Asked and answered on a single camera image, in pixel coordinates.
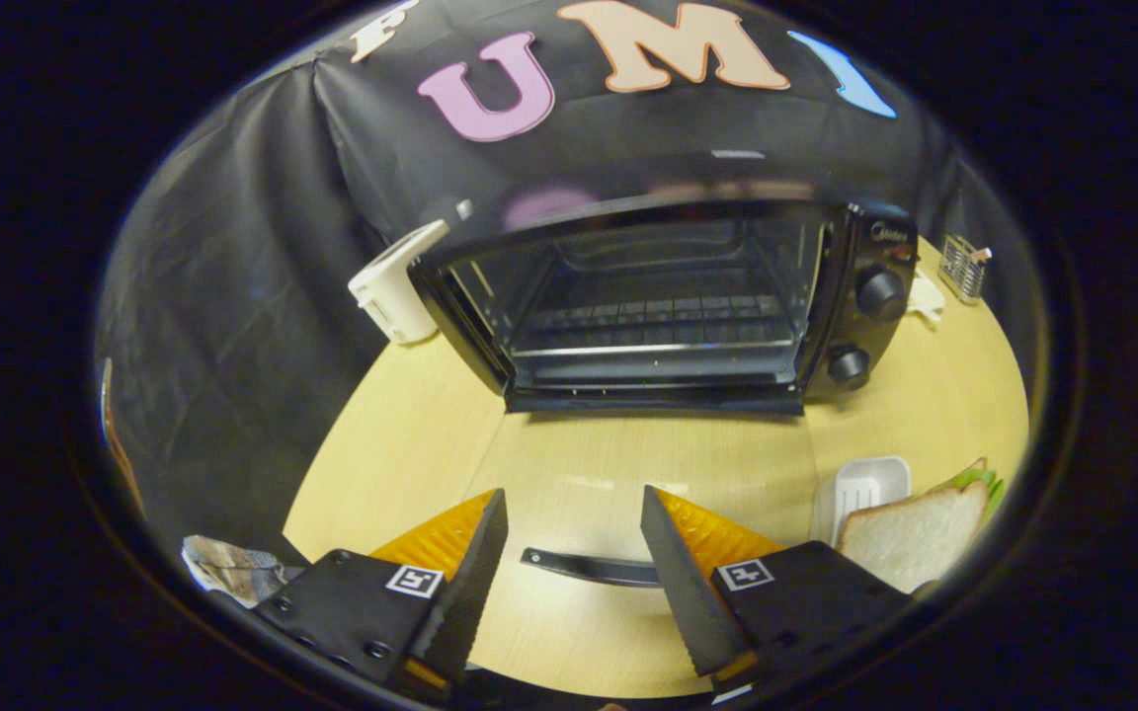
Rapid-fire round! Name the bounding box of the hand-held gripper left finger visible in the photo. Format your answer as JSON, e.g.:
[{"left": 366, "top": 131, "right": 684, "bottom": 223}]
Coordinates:
[{"left": 253, "top": 488, "right": 511, "bottom": 692}]

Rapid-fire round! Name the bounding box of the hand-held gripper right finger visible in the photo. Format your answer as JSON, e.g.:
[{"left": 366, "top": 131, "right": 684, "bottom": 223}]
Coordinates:
[{"left": 640, "top": 484, "right": 916, "bottom": 692}]

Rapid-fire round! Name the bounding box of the white bread lettuce sandwich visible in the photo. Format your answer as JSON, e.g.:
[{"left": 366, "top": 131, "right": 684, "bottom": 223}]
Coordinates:
[{"left": 836, "top": 457, "right": 1007, "bottom": 593}]

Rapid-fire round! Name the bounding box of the black toaster oven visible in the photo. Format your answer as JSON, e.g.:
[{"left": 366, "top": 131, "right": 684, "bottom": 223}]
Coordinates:
[{"left": 409, "top": 193, "right": 921, "bottom": 591}]

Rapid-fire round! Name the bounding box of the white pop-up toaster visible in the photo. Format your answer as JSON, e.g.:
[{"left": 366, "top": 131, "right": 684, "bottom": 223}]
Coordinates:
[{"left": 348, "top": 219, "right": 451, "bottom": 345}]

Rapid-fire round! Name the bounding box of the white plastic tray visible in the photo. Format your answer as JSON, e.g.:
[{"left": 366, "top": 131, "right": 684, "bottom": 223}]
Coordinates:
[{"left": 816, "top": 455, "right": 913, "bottom": 544}]

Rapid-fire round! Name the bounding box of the crumpled newspaper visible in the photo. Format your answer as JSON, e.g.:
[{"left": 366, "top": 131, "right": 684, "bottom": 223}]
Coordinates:
[{"left": 181, "top": 534, "right": 308, "bottom": 608}]

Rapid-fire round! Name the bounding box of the black backdrop cloth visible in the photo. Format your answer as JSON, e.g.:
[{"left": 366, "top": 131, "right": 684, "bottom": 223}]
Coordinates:
[{"left": 95, "top": 0, "right": 1039, "bottom": 584}]

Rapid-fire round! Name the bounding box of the white dish with seeds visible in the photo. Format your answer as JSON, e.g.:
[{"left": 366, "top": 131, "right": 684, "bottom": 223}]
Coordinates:
[{"left": 910, "top": 272, "right": 945, "bottom": 325}]

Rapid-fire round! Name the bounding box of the clear glass holder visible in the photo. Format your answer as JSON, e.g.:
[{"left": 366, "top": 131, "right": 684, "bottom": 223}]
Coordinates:
[{"left": 939, "top": 234, "right": 993, "bottom": 304}]

